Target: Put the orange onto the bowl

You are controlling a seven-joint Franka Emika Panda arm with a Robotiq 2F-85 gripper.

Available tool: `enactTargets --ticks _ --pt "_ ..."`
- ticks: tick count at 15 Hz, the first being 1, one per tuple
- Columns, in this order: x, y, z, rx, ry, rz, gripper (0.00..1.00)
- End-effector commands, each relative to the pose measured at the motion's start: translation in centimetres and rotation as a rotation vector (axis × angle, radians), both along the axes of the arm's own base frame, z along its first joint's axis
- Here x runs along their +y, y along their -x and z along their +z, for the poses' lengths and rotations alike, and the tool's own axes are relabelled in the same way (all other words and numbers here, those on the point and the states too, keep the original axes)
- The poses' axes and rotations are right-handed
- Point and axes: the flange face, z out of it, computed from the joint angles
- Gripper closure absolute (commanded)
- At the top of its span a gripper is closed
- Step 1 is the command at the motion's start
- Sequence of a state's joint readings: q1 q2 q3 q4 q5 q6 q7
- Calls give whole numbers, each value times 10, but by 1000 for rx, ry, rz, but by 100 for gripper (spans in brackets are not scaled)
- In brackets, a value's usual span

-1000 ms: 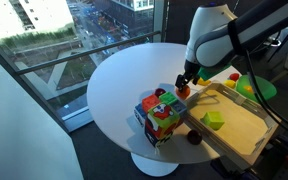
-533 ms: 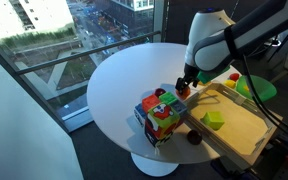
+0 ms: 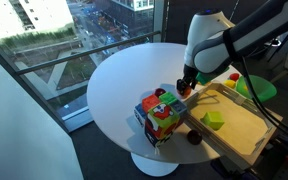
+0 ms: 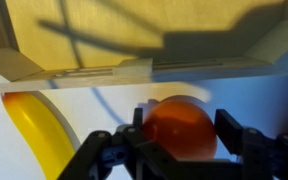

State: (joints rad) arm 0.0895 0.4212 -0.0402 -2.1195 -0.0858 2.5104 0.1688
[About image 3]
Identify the green toy vegetable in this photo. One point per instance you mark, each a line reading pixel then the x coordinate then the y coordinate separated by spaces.
pixel 202 79

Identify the orange toy fruit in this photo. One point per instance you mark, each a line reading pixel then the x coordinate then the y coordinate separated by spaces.
pixel 186 91

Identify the lime green cube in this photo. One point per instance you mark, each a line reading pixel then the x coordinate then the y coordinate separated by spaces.
pixel 213 120

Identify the orange-red rubber block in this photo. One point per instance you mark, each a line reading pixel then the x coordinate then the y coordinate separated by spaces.
pixel 150 102

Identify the light wooden tray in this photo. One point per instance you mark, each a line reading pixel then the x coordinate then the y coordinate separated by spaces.
pixel 237 130

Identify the red toy apple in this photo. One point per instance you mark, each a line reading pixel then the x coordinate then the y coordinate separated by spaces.
pixel 159 92

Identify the white table pedestal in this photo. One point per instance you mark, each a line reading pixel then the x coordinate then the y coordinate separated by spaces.
pixel 154 166

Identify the small red toy fruit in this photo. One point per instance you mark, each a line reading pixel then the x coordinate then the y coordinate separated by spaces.
pixel 234 76

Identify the green plastic bowl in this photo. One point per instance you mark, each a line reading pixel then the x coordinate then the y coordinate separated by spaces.
pixel 260 88

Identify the yellow toy fruit ball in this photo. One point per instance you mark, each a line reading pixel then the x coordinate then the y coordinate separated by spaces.
pixel 245 87

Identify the dark brown ball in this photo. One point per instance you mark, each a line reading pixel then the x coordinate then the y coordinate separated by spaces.
pixel 194 137

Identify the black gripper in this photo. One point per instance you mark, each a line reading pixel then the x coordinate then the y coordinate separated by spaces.
pixel 190 75

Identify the green rubber block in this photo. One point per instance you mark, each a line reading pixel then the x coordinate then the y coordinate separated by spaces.
pixel 168 98

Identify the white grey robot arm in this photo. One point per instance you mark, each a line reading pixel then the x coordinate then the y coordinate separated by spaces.
pixel 210 50

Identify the metal window handrail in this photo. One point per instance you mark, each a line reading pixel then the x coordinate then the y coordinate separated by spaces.
pixel 84 53

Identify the yellow toy lemon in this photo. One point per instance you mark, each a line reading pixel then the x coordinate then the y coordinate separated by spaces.
pixel 230 84

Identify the dark window frame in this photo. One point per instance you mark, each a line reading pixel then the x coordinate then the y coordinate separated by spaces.
pixel 34 95

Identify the blue rubber block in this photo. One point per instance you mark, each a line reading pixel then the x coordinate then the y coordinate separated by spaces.
pixel 140 114

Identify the colourful soft picture cube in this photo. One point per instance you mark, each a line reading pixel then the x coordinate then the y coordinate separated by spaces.
pixel 162 125

